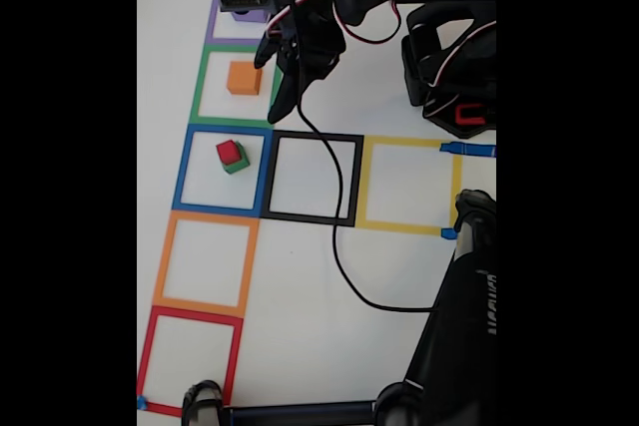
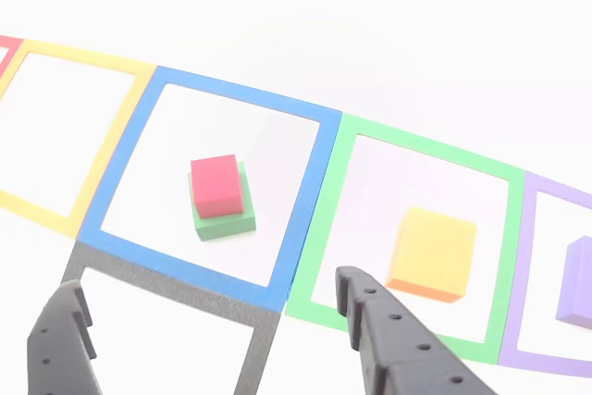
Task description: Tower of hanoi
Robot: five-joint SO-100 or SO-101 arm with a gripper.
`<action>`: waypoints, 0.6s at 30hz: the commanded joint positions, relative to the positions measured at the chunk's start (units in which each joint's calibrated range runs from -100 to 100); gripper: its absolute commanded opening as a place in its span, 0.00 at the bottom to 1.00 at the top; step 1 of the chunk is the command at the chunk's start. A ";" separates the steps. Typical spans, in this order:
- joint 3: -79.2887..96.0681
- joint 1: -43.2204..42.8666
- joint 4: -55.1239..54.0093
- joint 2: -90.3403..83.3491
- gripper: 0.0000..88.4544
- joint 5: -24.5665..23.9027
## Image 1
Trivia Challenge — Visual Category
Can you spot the orange cube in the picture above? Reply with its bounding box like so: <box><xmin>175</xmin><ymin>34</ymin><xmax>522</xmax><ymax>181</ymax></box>
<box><xmin>227</xmin><ymin>60</ymin><xmax>264</xmax><ymax>97</ymax></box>

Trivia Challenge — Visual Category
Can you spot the large purple cube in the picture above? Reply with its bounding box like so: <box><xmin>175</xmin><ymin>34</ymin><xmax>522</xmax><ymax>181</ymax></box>
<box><xmin>232</xmin><ymin>7</ymin><xmax>269</xmax><ymax>25</ymax></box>

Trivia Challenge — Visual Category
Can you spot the small red cube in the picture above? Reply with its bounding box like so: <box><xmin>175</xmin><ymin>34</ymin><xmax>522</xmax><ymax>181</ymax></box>
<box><xmin>215</xmin><ymin>140</ymin><xmax>240</xmax><ymax>166</ymax></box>

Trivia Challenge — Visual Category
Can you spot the green cube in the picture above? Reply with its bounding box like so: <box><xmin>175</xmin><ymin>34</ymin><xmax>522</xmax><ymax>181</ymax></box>
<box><xmin>219</xmin><ymin>142</ymin><xmax>250</xmax><ymax>176</ymax></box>

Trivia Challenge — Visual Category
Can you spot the red base clamp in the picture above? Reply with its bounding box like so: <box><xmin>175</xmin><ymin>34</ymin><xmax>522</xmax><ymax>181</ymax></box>
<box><xmin>453</xmin><ymin>103</ymin><xmax>486</xmax><ymax>127</ymax></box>

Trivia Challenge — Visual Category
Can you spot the purple square frame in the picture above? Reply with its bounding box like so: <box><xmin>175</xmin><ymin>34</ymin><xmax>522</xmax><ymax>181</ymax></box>
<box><xmin>204</xmin><ymin>0</ymin><xmax>281</xmax><ymax>48</ymax></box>

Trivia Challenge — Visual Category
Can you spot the thin servo wire loop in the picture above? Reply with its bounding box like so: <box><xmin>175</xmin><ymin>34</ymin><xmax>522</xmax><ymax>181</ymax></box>
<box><xmin>331</xmin><ymin>0</ymin><xmax>403</xmax><ymax>47</ymax></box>

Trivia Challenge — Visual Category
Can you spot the green square frame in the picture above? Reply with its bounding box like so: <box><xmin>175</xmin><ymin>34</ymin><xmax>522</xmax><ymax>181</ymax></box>
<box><xmin>189</xmin><ymin>44</ymin><xmax>285</xmax><ymax>129</ymax></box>

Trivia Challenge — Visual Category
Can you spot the black square frame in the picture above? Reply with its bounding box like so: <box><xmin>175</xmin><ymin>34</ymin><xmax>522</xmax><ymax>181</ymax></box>
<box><xmin>259</xmin><ymin>130</ymin><xmax>364</xmax><ymax>227</ymax></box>

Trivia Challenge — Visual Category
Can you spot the yellow square frame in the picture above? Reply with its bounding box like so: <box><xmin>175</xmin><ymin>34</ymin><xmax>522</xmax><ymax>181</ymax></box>
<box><xmin>354</xmin><ymin>135</ymin><xmax>463</xmax><ymax>236</ymax></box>

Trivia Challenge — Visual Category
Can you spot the blue square frame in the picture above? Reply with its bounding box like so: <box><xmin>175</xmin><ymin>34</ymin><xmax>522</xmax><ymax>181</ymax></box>
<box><xmin>172</xmin><ymin>124</ymin><xmax>275</xmax><ymax>217</ymax></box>

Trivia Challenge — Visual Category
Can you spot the black camera cable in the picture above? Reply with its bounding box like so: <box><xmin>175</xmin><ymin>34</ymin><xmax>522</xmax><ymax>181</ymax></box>
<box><xmin>294</xmin><ymin>11</ymin><xmax>440</xmax><ymax>313</ymax></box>

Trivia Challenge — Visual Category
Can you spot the orange square frame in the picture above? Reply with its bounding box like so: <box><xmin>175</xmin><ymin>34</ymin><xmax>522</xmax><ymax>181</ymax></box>
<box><xmin>152</xmin><ymin>210</ymin><xmax>261</xmax><ymax>318</ymax></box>

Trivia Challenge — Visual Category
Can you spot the black camera tripod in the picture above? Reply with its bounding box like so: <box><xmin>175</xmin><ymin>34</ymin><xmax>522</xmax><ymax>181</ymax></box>
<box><xmin>180</xmin><ymin>190</ymin><xmax>497</xmax><ymax>426</ymax></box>

